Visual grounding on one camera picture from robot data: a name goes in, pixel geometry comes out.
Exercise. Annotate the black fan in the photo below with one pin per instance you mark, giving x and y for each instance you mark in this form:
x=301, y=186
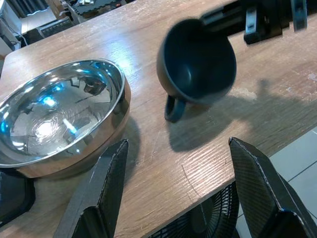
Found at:
x=198, y=220

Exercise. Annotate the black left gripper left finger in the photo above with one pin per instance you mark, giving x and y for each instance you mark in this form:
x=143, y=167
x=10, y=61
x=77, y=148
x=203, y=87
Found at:
x=99, y=198

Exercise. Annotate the black plastic tray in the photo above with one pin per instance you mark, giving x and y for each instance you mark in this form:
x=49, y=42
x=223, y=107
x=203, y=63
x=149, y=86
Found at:
x=15, y=196

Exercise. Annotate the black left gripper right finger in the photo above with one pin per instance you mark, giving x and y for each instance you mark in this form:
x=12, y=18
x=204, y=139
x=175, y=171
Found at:
x=260, y=198

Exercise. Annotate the stainless steel bowl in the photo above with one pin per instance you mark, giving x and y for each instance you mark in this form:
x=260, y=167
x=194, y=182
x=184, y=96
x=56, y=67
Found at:
x=62, y=119

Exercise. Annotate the black foam mat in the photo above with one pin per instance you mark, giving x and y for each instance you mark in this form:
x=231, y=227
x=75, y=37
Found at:
x=94, y=10

